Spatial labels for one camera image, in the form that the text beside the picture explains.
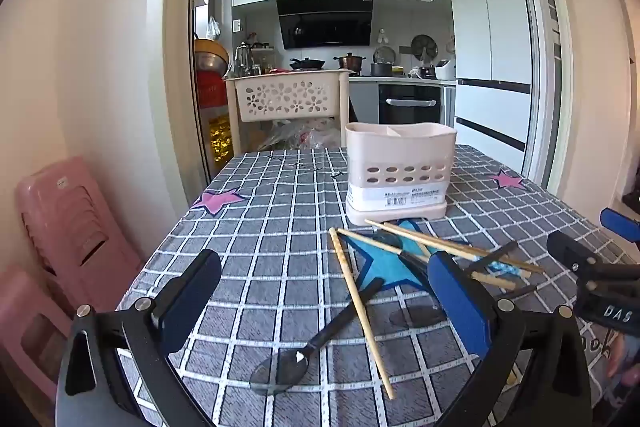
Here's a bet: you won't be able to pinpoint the white refrigerator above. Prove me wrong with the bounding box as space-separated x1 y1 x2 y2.
447 0 533 152

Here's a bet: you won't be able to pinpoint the black built-in oven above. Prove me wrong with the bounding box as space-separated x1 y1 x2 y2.
377 83 444 128

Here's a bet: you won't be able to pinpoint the copper cooking pot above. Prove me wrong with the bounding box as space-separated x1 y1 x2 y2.
334 52 367 70

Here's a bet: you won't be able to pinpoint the glass kettle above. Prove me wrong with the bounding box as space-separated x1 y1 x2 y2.
235 42 253 78

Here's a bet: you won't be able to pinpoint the person's right hand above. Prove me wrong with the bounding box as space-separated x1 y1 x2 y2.
602 332 640 394

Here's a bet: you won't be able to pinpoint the red container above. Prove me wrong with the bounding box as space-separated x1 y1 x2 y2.
196 69 227 110

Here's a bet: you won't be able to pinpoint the metal basin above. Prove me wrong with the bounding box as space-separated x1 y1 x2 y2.
194 38 231 72

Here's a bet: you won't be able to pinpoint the gold foil package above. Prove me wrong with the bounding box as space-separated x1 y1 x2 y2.
207 117 235 165

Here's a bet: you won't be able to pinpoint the black handled utensil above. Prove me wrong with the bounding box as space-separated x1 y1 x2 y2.
496 284 539 299

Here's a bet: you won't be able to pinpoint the black handled clear spoon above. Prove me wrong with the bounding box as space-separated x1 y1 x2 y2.
249 278 385 397
372 231 436 275
389 241 520 329

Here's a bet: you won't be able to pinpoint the beige flower-cutout basket trolley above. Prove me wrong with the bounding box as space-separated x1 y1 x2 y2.
222 69 352 155

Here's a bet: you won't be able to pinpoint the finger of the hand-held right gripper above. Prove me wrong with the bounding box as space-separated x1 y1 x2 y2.
599 208 640 254
546 231 640 303

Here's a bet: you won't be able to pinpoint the pink plastic stool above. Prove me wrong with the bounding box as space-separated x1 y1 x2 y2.
0 264 76 408
14 156 147 303

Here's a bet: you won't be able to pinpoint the beige plastic utensil holder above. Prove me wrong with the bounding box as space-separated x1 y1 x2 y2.
344 122 458 228

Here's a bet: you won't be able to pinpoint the grey checked star tablecloth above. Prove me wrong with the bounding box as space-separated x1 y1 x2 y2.
115 142 640 427

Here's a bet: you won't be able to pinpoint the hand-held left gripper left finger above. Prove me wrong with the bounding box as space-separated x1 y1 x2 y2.
55 249 223 427

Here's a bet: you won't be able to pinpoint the black range hood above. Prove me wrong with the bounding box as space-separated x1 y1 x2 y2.
276 0 376 50

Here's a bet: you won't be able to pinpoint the wooden chopstick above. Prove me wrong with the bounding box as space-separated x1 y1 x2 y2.
336 228 518 292
328 227 397 401
383 222 532 279
364 218 546 274

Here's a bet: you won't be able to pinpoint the clear plastic bags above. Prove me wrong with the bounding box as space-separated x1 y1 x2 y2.
257 117 348 152

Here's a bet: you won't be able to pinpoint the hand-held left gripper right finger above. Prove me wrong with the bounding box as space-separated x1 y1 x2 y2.
427 251 593 427

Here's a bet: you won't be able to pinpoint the black wok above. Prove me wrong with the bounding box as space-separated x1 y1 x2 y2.
289 57 326 72

